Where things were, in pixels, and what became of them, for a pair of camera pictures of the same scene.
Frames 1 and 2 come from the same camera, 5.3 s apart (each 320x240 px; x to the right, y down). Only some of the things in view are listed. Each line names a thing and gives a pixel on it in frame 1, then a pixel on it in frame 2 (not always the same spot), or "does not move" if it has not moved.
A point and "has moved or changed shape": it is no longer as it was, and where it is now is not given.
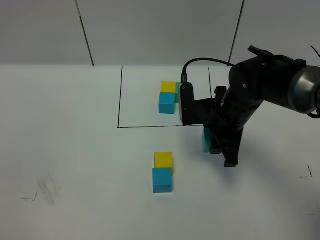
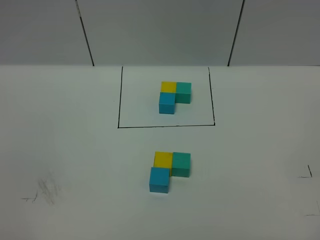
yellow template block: [168, 86] does not move
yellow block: [163, 160] does not move
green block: [206, 140] to [180, 164]
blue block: [162, 178] has moved or changed shape
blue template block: [167, 103] does not move
